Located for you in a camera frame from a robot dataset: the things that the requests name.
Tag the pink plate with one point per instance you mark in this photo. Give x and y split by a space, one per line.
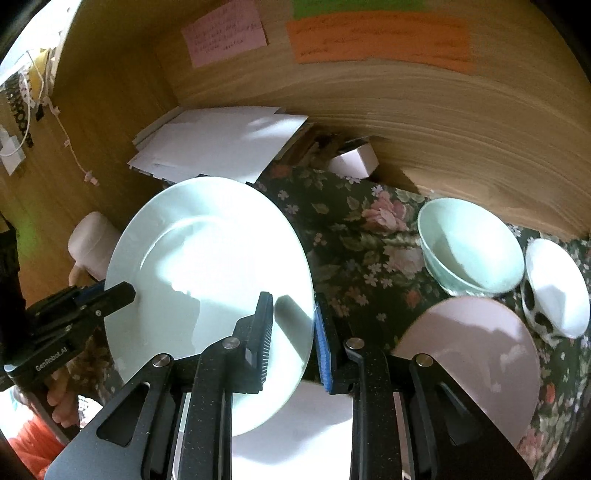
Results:
461 350

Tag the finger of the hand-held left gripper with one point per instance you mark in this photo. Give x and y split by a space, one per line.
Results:
115 295
92 291

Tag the person's left forearm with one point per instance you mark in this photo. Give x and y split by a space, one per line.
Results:
37 443

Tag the yellow headband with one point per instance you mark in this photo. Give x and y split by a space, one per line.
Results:
44 62

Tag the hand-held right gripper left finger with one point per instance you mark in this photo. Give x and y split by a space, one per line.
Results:
258 341

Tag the teal bowl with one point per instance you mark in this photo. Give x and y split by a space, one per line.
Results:
471 249

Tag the person's left hand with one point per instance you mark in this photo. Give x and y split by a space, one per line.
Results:
62 401

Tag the stack of white papers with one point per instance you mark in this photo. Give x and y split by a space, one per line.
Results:
207 138

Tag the small white box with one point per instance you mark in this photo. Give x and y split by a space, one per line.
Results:
353 161

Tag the orange sticky note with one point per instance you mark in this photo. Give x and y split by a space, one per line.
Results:
378 39

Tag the pale pink cup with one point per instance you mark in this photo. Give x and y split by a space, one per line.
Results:
92 240

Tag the light teal plate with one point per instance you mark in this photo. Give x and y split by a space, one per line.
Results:
207 258

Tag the green sticky note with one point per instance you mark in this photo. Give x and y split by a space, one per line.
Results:
351 5

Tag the pink sticky note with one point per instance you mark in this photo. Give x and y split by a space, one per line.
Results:
221 32

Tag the white black-spotted bowl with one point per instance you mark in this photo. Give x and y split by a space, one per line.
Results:
554 286

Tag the patterned headband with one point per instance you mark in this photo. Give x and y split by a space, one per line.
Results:
21 110

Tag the white plate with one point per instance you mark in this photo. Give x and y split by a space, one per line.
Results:
295 434

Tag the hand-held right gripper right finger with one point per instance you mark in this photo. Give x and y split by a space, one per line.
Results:
325 360

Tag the dark floral tablecloth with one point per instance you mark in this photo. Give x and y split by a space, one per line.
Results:
360 240

